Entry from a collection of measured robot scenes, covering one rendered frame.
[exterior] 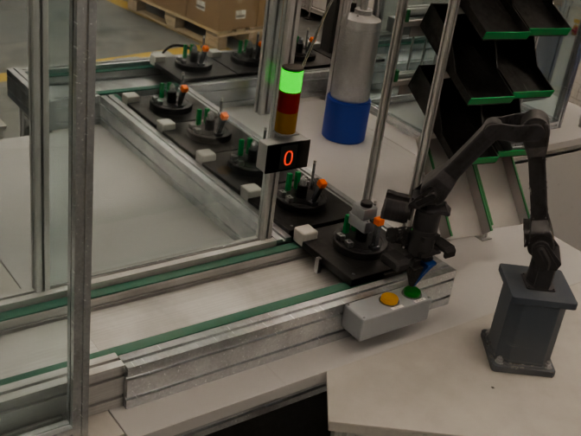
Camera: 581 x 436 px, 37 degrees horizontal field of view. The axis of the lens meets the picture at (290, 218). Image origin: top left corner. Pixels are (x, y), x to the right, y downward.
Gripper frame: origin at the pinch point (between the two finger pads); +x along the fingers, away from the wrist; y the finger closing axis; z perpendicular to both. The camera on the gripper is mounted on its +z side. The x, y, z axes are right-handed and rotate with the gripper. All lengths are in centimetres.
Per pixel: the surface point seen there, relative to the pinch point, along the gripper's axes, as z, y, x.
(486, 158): 11.9, -30.4, -19.1
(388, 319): -3.9, 9.5, 7.7
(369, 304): 0.6, 11.9, 5.6
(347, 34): 100, -55, -22
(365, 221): 19.2, -0.2, -3.8
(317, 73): 138, -77, 7
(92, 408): 5, 77, 14
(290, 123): 30.8, 17.9, -27.0
